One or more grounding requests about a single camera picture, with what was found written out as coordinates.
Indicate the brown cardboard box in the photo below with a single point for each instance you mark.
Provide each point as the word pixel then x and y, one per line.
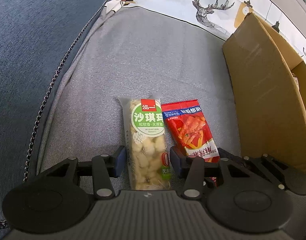
pixel 269 85

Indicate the blue fabric sofa armrest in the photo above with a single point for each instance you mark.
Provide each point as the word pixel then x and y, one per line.
pixel 35 35

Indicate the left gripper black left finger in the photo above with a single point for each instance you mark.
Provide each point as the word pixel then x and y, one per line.
pixel 118 162

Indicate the pale rice-crisp snack pack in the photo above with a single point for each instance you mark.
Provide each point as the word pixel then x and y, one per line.
pixel 148 160

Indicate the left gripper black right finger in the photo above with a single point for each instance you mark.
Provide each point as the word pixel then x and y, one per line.
pixel 180 162

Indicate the small red spicy snack pack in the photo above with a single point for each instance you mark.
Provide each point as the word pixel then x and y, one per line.
pixel 189 129

